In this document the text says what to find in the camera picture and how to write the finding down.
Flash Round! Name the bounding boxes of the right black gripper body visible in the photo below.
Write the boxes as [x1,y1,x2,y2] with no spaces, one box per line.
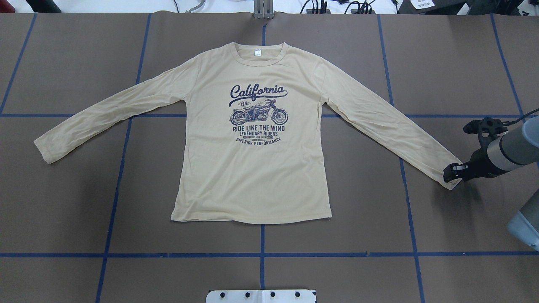
[443,149,501,183]

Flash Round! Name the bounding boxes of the cream long-sleeve California shirt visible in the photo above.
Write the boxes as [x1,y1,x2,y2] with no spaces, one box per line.
[34,42,461,225]

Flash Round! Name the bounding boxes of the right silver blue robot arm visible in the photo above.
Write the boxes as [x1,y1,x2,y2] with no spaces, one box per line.
[443,117,539,251]

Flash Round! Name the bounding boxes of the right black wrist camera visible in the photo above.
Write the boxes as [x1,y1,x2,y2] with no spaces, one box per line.
[463,117,511,138]

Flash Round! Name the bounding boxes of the aluminium frame post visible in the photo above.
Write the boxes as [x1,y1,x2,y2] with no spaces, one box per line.
[253,0,275,20]

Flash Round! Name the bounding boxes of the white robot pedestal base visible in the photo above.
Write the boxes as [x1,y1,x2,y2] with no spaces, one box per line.
[205,289,317,303]

